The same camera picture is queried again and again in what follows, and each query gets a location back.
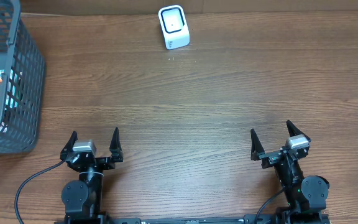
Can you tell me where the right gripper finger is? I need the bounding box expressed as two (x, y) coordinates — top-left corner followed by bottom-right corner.
(250, 129), (265, 161)
(286, 120), (311, 142)

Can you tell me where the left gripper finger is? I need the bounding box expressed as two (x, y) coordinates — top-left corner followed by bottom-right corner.
(60, 131), (78, 161)
(109, 127), (123, 157)

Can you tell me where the teal tissue packet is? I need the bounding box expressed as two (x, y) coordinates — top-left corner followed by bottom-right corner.
(6, 70), (23, 108)

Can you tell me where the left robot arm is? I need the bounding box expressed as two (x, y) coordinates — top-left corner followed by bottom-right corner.
(60, 128), (124, 223)

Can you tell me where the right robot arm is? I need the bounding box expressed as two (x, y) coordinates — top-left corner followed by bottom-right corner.
(244, 120), (330, 223)

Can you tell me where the white barcode scanner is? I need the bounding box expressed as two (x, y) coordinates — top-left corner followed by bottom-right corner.
(158, 4), (190, 50)

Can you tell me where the grey plastic mesh basket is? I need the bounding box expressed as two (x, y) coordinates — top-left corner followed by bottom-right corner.
(0, 0), (46, 154)

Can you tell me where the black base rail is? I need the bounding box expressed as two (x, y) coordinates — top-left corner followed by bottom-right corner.
(54, 213), (332, 224)

